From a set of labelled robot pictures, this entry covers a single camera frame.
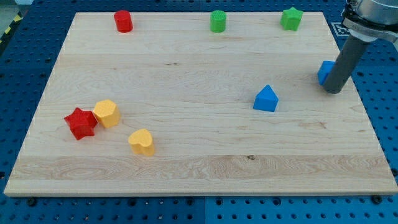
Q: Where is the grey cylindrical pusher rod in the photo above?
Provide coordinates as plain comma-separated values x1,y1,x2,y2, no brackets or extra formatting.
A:
323,35,372,94

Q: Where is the blue cube block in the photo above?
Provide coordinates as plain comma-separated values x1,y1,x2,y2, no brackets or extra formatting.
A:
317,60,335,86

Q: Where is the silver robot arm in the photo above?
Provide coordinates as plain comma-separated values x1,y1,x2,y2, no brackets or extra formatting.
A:
323,0,397,94

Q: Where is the black white fiducial marker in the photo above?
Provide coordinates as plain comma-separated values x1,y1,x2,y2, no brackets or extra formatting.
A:
331,22,349,37

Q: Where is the green star block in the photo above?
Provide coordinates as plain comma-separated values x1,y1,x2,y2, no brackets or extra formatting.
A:
280,7,303,31

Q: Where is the blue triangular prism block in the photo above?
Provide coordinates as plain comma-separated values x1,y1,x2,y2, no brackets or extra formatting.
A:
253,85,279,112

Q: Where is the green cylinder block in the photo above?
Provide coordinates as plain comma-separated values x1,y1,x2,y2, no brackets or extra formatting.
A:
210,10,226,33

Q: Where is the wooden board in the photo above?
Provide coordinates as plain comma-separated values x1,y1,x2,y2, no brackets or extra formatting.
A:
4,12,397,197

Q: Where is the yellow heart block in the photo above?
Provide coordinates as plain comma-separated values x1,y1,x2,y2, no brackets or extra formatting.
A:
128,129,155,156

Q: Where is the red cylinder block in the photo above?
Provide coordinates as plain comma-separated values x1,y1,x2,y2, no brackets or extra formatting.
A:
114,10,133,33

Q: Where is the yellow hexagon block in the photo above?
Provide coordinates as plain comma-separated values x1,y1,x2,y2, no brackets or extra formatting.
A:
93,100,121,128

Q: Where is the red star block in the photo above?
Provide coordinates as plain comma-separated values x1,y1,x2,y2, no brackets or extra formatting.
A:
64,108,98,140

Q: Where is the black yellow hazard tape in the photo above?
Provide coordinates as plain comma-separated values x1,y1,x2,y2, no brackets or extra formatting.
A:
1,11,24,47

